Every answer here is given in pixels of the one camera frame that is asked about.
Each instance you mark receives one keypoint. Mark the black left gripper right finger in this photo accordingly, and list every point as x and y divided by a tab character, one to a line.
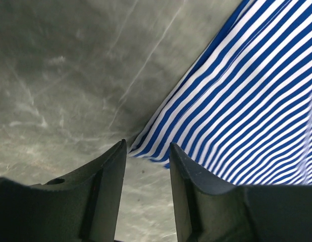
208	208

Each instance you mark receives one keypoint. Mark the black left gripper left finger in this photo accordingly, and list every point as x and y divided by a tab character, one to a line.
82	205

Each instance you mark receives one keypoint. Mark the blue white striped tank top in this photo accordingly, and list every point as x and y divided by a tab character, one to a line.
243	111

